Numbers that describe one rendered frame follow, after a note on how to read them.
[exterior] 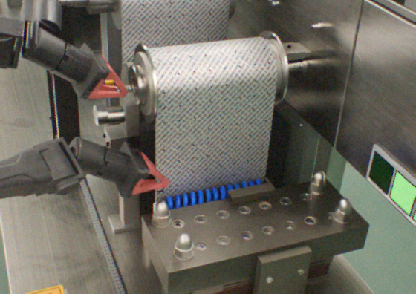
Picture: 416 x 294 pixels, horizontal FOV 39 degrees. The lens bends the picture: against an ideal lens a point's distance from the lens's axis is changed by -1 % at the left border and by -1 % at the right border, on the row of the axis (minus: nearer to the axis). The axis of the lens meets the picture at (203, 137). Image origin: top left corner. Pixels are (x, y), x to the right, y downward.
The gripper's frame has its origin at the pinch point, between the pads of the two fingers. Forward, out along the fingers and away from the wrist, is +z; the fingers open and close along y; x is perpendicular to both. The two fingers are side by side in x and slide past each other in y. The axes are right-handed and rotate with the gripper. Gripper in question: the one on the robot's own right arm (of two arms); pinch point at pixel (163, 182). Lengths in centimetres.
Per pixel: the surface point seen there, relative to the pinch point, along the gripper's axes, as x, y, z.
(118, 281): -20.0, 6.6, -1.1
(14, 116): -26, -64, -12
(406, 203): 24.6, 31.4, 20.4
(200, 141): 10.5, 0.3, 1.9
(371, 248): -31, -65, 156
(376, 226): -25, -77, 166
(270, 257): 2.5, 21.2, 13.3
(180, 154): 6.6, 0.3, -0.2
